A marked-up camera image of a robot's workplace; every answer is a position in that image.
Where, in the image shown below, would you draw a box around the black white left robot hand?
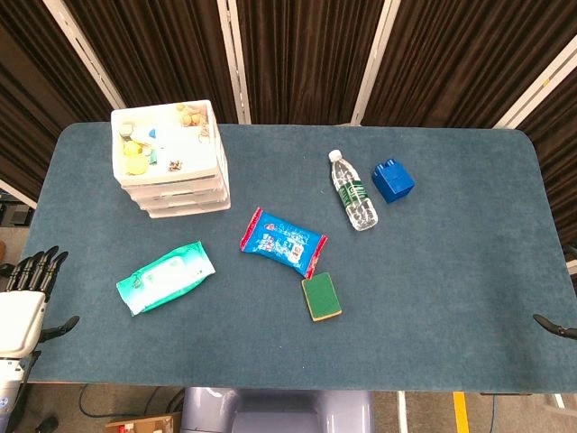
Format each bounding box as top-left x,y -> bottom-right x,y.
0,245 -> 81,360

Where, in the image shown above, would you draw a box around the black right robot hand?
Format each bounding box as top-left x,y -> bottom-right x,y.
533,314 -> 577,342

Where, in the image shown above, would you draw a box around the lavender robot base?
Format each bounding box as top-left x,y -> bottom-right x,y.
179,386 -> 375,433

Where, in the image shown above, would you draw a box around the clear plastic drawer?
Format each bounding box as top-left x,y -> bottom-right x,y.
119,170 -> 229,193
142,198 -> 233,221
132,183 -> 232,204

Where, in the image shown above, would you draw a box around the white plastic drawer organizer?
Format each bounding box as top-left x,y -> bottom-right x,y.
110,98 -> 233,221

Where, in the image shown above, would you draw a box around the green white wet wipes pack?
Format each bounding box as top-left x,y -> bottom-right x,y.
115,241 -> 217,318

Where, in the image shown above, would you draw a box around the blue-grey table cloth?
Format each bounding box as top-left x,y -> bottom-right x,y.
22,122 -> 577,396

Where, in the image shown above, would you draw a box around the brown cardboard box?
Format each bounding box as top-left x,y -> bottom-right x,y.
105,412 -> 181,433

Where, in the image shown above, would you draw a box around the dark brown curtain panel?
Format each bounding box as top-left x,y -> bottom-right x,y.
0,0 -> 114,204
62,0 -> 240,124
362,0 -> 577,130
517,62 -> 577,253
236,0 -> 384,126

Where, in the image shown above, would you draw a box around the round yellow plastic object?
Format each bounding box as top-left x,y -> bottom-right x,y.
124,155 -> 150,176

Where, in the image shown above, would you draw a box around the white tube with blue cap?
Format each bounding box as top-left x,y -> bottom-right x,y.
130,126 -> 166,148

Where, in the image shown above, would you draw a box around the blue plastic building block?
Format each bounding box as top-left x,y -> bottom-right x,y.
371,157 -> 416,205

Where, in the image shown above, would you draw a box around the green yellow scrub sponge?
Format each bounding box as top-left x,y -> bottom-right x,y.
300,271 -> 343,323

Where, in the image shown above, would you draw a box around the clear plastic water bottle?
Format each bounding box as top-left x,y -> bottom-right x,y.
327,149 -> 380,233

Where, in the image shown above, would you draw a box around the beige plush toys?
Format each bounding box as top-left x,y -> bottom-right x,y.
175,102 -> 209,127

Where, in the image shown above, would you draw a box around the blue red snack package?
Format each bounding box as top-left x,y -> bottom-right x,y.
238,206 -> 329,280

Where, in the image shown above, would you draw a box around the white partition post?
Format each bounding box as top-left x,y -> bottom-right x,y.
215,0 -> 252,125
350,0 -> 401,126
42,0 -> 126,110
492,42 -> 577,131

